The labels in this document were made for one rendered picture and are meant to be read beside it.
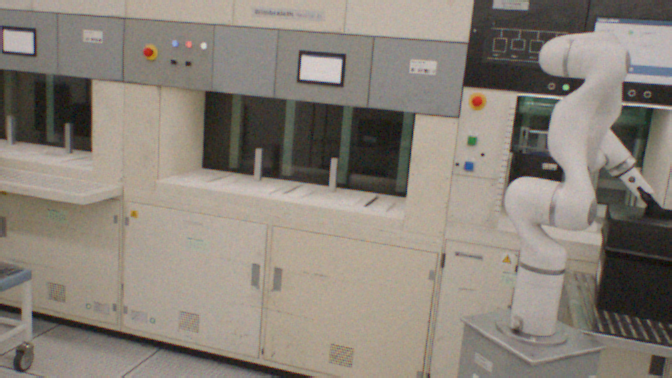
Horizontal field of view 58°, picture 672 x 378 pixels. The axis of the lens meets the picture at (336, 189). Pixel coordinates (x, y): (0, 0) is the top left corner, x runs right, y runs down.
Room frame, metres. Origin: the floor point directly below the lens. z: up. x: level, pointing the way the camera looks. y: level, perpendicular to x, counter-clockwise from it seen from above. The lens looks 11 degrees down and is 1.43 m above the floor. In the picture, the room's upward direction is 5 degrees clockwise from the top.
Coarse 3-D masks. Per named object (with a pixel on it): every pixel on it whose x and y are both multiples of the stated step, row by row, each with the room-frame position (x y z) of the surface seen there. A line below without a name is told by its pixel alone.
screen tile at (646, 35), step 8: (640, 32) 2.17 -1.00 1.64; (648, 32) 2.16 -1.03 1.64; (656, 32) 2.15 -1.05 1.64; (664, 32) 2.15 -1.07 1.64; (640, 40) 2.17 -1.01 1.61; (648, 40) 2.16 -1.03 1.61; (656, 40) 2.15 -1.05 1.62; (664, 40) 2.15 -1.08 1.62; (640, 48) 2.16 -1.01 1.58; (640, 56) 2.16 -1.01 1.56; (648, 56) 2.16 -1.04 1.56; (656, 56) 2.15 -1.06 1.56; (664, 56) 2.14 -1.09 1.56
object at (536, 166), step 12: (540, 132) 2.81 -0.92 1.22; (540, 144) 2.81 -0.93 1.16; (516, 156) 2.78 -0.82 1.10; (528, 156) 2.74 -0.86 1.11; (540, 156) 2.73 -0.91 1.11; (516, 168) 2.76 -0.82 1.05; (528, 168) 2.74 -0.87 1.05; (540, 168) 2.73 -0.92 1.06; (552, 168) 2.71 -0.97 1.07; (552, 180) 2.71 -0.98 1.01
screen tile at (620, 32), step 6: (600, 30) 2.20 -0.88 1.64; (606, 30) 2.20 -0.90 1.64; (612, 30) 2.19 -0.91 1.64; (618, 30) 2.19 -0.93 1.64; (624, 30) 2.18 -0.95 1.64; (636, 30) 2.17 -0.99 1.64; (618, 36) 2.19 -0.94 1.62; (624, 36) 2.18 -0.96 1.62; (630, 36) 2.18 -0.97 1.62; (624, 42) 2.18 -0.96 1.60; (630, 42) 2.17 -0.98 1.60; (630, 48) 2.17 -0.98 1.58; (630, 54) 2.17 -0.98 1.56
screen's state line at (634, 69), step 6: (630, 66) 2.17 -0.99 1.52; (636, 66) 2.17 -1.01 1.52; (642, 66) 2.16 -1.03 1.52; (648, 66) 2.15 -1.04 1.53; (654, 66) 2.15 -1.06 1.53; (630, 72) 2.17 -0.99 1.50; (636, 72) 2.16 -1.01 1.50; (642, 72) 2.16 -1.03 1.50; (648, 72) 2.15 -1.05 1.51; (654, 72) 2.15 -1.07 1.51; (660, 72) 2.14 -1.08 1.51; (666, 72) 2.14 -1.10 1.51
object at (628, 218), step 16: (608, 208) 1.94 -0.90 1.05; (624, 208) 1.95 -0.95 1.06; (640, 208) 1.98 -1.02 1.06; (608, 224) 1.80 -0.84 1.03; (624, 224) 1.77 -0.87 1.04; (640, 224) 1.75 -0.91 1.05; (656, 224) 1.75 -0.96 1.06; (608, 240) 1.78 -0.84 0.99; (624, 240) 1.76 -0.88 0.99; (640, 240) 1.75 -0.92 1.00; (656, 240) 1.73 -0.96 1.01; (656, 256) 1.73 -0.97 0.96
